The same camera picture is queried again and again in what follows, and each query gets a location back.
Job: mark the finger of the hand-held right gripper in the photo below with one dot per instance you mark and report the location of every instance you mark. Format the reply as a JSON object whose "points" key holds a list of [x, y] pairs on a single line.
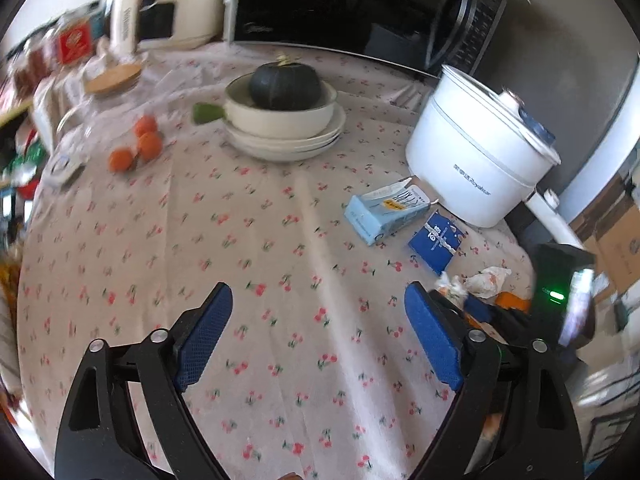
{"points": [[478, 310], [515, 325]]}

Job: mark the dark green pumpkin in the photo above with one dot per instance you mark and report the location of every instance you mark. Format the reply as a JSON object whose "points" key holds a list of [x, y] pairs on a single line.
{"points": [[285, 85]]}

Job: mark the orange peel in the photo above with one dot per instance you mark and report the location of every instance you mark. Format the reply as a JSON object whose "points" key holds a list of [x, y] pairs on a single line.
{"points": [[511, 301]]}

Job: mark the black microwave oven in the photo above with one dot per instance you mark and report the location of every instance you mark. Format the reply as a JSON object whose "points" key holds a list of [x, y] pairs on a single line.
{"points": [[350, 5]]}

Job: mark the small orange fruit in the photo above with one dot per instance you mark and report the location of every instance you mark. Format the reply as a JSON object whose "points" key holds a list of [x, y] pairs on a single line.
{"points": [[145, 125], [121, 160], [150, 146]]}

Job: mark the glass jar with bamboo lid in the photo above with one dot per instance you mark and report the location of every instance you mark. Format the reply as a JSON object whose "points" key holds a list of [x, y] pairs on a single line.
{"points": [[112, 80]]}

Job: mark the cardboard box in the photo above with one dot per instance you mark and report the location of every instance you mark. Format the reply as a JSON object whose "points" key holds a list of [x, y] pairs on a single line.
{"points": [[615, 250]]}

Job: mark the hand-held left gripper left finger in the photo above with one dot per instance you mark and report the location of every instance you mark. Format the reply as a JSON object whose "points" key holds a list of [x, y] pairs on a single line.
{"points": [[205, 335]]}

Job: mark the white paper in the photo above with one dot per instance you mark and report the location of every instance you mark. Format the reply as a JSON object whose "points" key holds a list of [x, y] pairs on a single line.
{"points": [[487, 280]]}

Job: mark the person's left hand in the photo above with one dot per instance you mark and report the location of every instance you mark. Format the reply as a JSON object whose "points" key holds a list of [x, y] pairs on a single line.
{"points": [[290, 477]]}

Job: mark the spice jar with red label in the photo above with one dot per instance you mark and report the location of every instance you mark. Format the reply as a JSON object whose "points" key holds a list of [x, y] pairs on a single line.
{"points": [[72, 42]]}

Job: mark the light blue carton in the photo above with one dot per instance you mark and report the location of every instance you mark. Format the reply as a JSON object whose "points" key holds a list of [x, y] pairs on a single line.
{"points": [[375, 215]]}

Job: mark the cherry print tablecloth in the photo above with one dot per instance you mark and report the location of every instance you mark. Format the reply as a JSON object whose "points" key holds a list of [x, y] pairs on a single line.
{"points": [[200, 240]]}

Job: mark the white electric cooking pot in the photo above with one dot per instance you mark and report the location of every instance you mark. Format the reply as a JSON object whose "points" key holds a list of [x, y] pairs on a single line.
{"points": [[465, 165]]}

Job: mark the clear wrapper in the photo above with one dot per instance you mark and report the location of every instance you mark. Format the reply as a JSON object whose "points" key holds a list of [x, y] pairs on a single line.
{"points": [[451, 287]]}

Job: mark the cream air fryer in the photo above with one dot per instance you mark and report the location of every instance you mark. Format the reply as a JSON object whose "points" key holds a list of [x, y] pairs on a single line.
{"points": [[190, 15]]}

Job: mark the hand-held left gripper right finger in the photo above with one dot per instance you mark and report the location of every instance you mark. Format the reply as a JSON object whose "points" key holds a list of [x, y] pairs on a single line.
{"points": [[432, 335]]}

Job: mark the grey refrigerator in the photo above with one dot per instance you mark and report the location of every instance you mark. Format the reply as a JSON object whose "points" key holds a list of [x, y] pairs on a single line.
{"points": [[575, 60]]}

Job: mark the blue and white packet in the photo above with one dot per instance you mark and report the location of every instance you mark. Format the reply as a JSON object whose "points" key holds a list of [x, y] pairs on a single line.
{"points": [[435, 245]]}

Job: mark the cream plate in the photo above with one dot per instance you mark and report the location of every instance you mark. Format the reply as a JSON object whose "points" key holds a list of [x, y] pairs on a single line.
{"points": [[337, 127], [285, 156]]}

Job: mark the white power adapter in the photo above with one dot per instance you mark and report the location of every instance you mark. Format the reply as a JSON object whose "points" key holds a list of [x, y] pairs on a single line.
{"points": [[65, 167]]}

